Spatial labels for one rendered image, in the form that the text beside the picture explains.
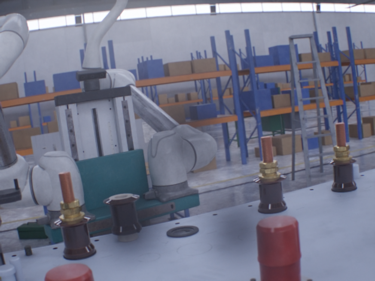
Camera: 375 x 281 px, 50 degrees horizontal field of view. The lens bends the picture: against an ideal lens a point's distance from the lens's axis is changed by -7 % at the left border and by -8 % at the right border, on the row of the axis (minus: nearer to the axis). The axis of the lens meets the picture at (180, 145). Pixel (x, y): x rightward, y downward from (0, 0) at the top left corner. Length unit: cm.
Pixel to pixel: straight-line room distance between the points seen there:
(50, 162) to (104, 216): 30
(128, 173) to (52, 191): 40
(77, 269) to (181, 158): 127
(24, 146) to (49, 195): 716
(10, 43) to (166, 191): 92
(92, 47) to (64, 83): 655
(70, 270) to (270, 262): 30
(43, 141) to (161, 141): 406
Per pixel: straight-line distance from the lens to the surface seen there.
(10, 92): 870
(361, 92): 1184
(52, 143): 578
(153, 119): 210
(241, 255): 93
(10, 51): 128
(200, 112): 949
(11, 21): 141
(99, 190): 185
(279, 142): 1035
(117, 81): 225
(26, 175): 168
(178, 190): 183
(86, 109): 191
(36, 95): 860
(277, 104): 1041
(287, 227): 67
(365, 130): 1198
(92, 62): 219
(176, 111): 927
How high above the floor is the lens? 171
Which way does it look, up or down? 7 degrees down
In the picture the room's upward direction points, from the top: 8 degrees counter-clockwise
